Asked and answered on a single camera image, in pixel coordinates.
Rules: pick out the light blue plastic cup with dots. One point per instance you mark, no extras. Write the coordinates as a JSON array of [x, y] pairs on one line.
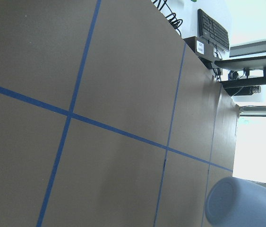
[[234, 202]]

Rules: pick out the brown box with label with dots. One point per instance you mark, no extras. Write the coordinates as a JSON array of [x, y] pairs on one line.
[[200, 47]]

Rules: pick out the black computer keyboard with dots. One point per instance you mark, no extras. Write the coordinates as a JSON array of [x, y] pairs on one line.
[[212, 31]]

